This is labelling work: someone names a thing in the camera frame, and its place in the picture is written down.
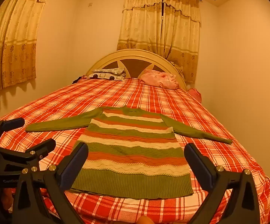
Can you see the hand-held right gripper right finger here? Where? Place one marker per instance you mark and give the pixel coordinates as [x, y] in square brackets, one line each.
[198, 163]

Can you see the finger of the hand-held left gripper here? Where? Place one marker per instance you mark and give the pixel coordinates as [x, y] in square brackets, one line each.
[11, 123]
[42, 148]

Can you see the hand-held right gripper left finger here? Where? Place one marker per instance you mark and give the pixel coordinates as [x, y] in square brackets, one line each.
[73, 165]

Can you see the green orange striped knit sweater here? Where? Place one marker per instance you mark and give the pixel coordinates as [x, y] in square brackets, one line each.
[135, 154]

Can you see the red checked bed sheet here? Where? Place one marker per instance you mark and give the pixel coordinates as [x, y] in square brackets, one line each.
[195, 114]

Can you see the pink cloth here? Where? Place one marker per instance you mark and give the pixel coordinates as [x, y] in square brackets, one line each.
[195, 93]

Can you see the dark cloth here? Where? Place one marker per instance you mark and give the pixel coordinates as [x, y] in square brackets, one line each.
[79, 79]

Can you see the beige floral side curtain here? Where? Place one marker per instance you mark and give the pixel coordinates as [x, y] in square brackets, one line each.
[13, 39]

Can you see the pink floral pillow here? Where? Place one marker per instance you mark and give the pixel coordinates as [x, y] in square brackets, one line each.
[159, 79]

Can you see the folded patterned blanket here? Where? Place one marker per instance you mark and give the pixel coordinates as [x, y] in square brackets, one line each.
[107, 73]

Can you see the cream arched headboard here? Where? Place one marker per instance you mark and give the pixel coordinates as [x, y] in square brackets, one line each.
[135, 56]

